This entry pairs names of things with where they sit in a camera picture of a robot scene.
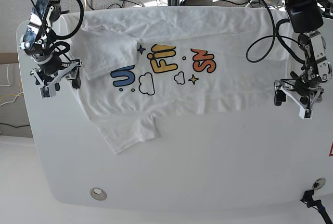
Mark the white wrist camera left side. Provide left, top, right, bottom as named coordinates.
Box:
left=299, top=107, right=313, bottom=119

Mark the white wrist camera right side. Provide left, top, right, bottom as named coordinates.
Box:
left=40, top=84, right=56, bottom=98

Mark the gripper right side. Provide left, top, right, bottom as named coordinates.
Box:
left=30, top=54, right=82, bottom=89

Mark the silver table grommet left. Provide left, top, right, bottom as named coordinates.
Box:
left=90, top=188, right=107, bottom=201

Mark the silver table grommet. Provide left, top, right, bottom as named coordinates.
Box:
left=90, top=188, right=107, bottom=201
left=312, top=178, right=326, bottom=190

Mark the white printed T-shirt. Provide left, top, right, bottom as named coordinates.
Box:
left=69, top=6, right=289, bottom=154

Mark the red warning sticker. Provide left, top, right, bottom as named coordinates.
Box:
left=329, top=142, right=333, bottom=157

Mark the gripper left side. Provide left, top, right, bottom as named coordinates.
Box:
left=274, top=78, right=324, bottom=110

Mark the silver table grommet right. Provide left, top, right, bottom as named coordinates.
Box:
left=312, top=178, right=326, bottom=190

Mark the white floor cable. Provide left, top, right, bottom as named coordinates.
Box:
left=0, top=62, right=19, bottom=87

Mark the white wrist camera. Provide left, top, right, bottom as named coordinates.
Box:
left=299, top=107, right=313, bottom=119
left=40, top=84, right=56, bottom=98

